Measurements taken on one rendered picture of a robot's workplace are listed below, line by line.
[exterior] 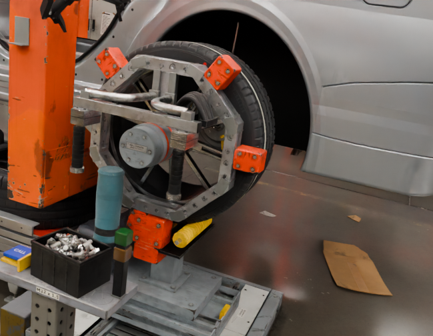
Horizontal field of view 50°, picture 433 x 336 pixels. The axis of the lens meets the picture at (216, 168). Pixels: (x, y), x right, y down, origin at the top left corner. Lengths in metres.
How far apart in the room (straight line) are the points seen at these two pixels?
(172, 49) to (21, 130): 0.61
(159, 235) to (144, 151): 0.36
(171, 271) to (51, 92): 0.82
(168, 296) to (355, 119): 0.98
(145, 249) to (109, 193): 0.27
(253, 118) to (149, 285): 0.82
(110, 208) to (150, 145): 0.29
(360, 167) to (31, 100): 1.22
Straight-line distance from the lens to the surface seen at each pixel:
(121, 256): 1.36
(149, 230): 1.69
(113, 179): 1.57
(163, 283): 1.93
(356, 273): 2.87
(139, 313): 1.90
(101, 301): 1.43
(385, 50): 1.80
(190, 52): 1.60
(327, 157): 1.86
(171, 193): 1.35
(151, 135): 1.45
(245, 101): 1.54
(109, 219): 1.62
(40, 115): 1.73
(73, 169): 1.51
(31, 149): 1.78
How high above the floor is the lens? 1.24
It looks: 17 degrees down
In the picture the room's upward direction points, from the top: 8 degrees clockwise
